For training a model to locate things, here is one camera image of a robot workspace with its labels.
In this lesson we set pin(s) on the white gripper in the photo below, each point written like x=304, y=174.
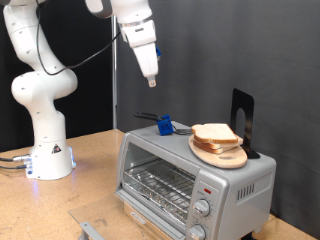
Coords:
x=143, y=46

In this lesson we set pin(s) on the vertical metal pole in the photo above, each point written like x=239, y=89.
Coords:
x=114, y=83

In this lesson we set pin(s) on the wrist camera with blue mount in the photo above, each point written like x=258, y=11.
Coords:
x=158, y=52

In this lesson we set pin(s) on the black metal bookend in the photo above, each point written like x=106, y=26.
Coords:
x=248, y=110

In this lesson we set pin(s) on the silver toaster oven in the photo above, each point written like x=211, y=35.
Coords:
x=226, y=186

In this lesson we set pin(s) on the oval wooden cutting board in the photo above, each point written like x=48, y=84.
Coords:
x=220, y=160

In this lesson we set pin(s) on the silver oven knob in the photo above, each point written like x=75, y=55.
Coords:
x=201, y=207
x=197, y=232

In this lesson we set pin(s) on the red oven indicator light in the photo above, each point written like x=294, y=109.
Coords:
x=207, y=191

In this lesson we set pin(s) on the black spatula with blue block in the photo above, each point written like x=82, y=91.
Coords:
x=165, y=126

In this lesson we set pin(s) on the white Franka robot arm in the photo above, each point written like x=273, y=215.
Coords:
x=40, y=90

